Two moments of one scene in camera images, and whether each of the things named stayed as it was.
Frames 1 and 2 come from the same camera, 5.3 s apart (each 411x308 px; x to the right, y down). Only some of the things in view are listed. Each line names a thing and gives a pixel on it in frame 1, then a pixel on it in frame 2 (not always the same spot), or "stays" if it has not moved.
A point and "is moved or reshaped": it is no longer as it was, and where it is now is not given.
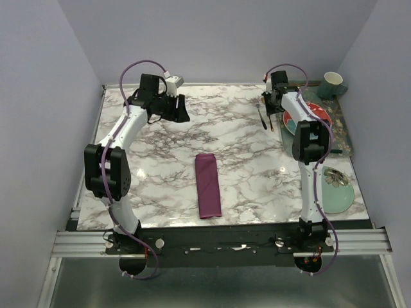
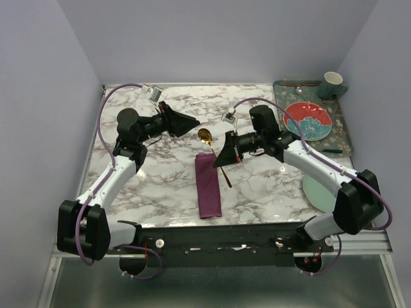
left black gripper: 179,114 -> 177,124
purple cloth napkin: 207,186 stays
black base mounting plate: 219,245 stays
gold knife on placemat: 299,84 stays
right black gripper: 270,111 -> 230,154
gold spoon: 272,129 is moved or reshaped
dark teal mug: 332,85 stays
